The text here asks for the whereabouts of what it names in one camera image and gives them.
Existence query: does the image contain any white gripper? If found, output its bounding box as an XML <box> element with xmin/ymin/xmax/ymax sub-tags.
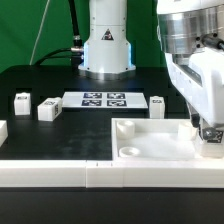
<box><xmin>165</xmin><ymin>48</ymin><xmax>224</xmax><ymax>128</ymax></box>

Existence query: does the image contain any white square tabletop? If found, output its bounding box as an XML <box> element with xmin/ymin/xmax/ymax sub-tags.
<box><xmin>111</xmin><ymin>118</ymin><xmax>198</xmax><ymax>161</ymax></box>

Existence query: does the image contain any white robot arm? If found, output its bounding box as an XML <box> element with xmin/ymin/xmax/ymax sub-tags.
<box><xmin>79</xmin><ymin>0</ymin><xmax>224</xmax><ymax>127</ymax></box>

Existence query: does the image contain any white U-shaped fence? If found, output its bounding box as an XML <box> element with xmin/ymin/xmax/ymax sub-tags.
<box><xmin>0</xmin><ymin>120</ymin><xmax>224</xmax><ymax>189</ymax></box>

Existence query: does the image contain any white marker sheet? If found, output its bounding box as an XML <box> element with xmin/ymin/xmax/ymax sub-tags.
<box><xmin>63</xmin><ymin>92</ymin><xmax>148</xmax><ymax>109</ymax></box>

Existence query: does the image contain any black cable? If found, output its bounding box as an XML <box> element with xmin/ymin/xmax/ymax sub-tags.
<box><xmin>33</xmin><ymin>0</ymin><xmax>84</xmax><ymax>67</ymax></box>

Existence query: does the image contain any white thin cable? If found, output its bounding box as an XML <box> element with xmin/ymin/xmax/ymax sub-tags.
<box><xmin>29</xmin><ymin>0</ymin><xmax>52</xmax><ymax>66</ymax></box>

